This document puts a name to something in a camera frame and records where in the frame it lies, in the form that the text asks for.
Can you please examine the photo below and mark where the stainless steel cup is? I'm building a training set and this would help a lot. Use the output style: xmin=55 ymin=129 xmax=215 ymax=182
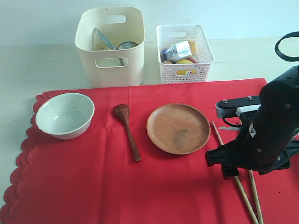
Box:
xmin=116 ymin=41 xmax=138 ymax=66

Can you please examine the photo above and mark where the stainless steel table knife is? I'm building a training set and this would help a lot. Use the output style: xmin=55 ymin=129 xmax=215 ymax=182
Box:
xmin=92 ymin=28 xmax=116 ymax=51

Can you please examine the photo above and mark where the small milk carton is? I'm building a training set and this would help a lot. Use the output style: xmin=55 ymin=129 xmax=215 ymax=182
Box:
xmin=161 ymin=41 xmax=192 ymax=62

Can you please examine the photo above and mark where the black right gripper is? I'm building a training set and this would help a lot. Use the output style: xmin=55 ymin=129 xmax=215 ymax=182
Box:
xmin=205 ymin=109 xmax=299 ymax=180

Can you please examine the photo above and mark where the red toy sausage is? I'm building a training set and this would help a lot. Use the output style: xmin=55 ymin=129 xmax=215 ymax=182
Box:
xmin=187 ymin=57 xmax=198 ymax=63

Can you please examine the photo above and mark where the yellow cheese wedge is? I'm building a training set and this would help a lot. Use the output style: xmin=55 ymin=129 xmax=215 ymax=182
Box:
xmin=188 ymin=41 xmax=197 ymax=56

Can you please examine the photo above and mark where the red scalloped tablecloth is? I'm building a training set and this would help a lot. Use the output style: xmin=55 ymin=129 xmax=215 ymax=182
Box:
xmin=0 ymin=78 xmax=299 ymax=224

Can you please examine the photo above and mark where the white ceramic bowl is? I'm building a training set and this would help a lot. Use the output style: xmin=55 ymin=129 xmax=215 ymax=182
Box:
xmin=36 ymin=93 xmax=95 ymax=140

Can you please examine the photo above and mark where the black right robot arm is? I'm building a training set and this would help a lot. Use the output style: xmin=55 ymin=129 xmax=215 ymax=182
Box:
xmin=205 ymin=66 xmax=299 ymax=179

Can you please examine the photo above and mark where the dark wooden spoon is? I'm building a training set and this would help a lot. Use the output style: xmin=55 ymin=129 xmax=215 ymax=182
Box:
xmin=114 ymin=104 xmax=141 ymax=162

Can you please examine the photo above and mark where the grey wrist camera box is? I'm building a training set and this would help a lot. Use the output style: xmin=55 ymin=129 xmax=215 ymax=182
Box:
xmin=215 ymin=96 xmax=261 ymax=118

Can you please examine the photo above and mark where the white perforated plastic basket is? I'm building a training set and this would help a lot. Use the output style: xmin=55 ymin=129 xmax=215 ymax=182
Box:
xmin=156 ymin=24 xmax=214 ymax=84

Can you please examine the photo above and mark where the wooden chopstick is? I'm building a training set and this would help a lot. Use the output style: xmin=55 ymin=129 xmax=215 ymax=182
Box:
xmin=211 ymin=121 xmax=259 ymax=224
xmin=248 ymin=170 xmax=264 ymax=224

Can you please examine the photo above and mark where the yellow lemon with sticker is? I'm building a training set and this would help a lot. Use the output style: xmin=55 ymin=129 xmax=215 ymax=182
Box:
xmin=176 ymin=59 xmax=195 ymax=75

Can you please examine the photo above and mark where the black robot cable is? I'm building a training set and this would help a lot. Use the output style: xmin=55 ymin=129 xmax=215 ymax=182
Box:
xmin=274 ymin=31 xmax=299 ymax=63

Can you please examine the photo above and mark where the cream plastic bin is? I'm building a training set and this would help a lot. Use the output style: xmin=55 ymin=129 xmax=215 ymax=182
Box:
xmin=74 ymin=7 xmax=145 ymax=87

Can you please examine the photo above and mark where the brown wooden plate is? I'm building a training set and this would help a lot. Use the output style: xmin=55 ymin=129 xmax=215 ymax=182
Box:
xmin=146 ymin=103 xmax=211 ymax=155

